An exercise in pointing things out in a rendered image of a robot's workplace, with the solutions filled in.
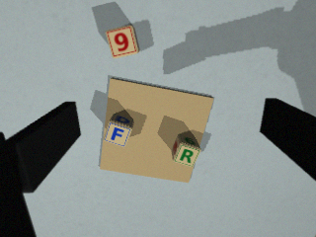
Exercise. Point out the tan flat mat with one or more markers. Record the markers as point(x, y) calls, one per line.
point(159, 115)

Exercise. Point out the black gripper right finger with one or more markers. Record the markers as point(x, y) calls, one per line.
point(293, 131)

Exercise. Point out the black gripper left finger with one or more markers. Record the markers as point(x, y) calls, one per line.
point(34, 151)

